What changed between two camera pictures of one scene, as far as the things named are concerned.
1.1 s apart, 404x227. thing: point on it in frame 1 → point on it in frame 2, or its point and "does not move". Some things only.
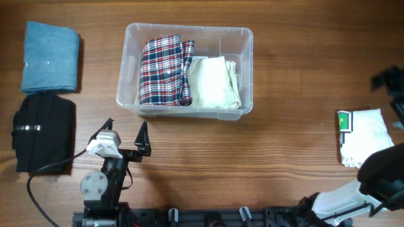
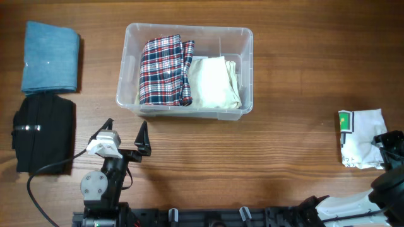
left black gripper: [143, 145] does not move
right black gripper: [386, 78] → [388, 140]
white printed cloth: [362, 133] does not move
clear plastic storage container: [187, 70] does not move
